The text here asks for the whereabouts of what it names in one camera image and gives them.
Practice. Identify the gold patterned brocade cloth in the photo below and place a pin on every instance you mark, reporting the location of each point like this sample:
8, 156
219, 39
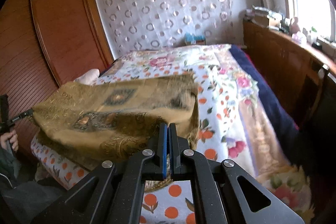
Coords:
82, 125

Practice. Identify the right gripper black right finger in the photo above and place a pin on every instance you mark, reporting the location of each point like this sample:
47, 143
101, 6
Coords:
223, 192

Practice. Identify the dark blue blanket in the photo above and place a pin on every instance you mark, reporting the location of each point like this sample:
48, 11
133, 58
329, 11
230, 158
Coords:
283, 125

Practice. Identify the person's left hand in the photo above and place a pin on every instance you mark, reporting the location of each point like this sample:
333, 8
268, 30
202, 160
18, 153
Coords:
9, 140

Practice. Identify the white circle-patterned curtain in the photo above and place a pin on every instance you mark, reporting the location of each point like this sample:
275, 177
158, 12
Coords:
137, 25

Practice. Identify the floral and orange print bedspread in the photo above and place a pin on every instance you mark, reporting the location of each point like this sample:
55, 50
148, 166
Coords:
233, 124

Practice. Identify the clutter on sideboard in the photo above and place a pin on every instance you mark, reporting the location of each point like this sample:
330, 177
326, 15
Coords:
267, 18

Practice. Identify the white cloth pile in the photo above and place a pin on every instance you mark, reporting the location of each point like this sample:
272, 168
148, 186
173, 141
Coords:
88, 78

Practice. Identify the red-brown wooden wardrobe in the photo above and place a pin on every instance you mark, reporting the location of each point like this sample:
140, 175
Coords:
46, 43

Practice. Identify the wooden sideboard cabinet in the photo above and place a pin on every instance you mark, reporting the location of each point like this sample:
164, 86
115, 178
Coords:
301, 77

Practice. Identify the blue item on small box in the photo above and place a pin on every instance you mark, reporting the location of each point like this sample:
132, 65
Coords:
191, 39

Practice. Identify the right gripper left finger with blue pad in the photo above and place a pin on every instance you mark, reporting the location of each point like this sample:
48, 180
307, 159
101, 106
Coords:
113, 192

